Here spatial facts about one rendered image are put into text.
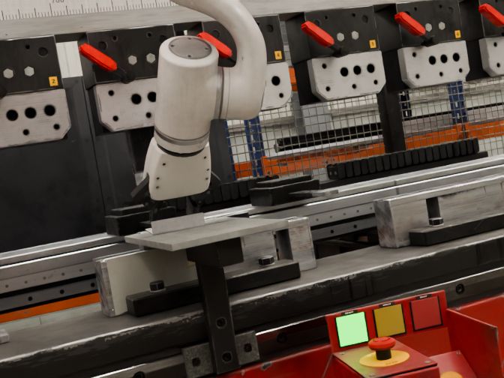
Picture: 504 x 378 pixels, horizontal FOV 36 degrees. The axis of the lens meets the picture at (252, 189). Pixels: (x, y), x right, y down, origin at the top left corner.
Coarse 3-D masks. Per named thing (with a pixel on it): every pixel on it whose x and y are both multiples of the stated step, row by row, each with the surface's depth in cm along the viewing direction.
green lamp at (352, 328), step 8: (344, 320) 120; (352, 320) 120; (360, 320) 120; (344, 328) 120; (352, 328) 120; (360, 328) 120; (344, 336) 120; (352, 336) 120; (360, 336) 120; (344, 344) 120
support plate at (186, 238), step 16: (224, 224) 122; (240, 224) 117; (256, 224) 113; (272, 224) 112; (288, 224) 113; (128, 240) 128; (144, 240) 119; (160, 240) 114; (176, 240) 110; (192, 240) 107; (208, 240) 108
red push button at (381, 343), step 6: (372, 342) 112; (378, 342) 111; (384, 342) 111; (390, 342) 111; (372, 348) 111; (378, 348) 110; (384, 348) 110; (390, 348) 111; (378, 354) 112; (384, 354) 111; (390, 354) 112
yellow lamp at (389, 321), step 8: (400, 304) 122; (376, 312) 121; (384, 312) 121; (392, 312) 121; (400, 312) 122; (376, 320) 121; (384, 320) 121; (392, 320) 121; (400, 320) 122; (376, 328) 121; (384, 328) 121; (392, 328) 121; (400, 328) 122; (384, 336) 121
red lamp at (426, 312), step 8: (416, 304) 122; (424, 304) 122; (432, 304) 123; (416, 312) 122; (424, 312) 122; (432, 312) 123; (416, 320) 122; (424, 320) 122; (432, 320) 123; (440, 320) 123; (416, 328) 122
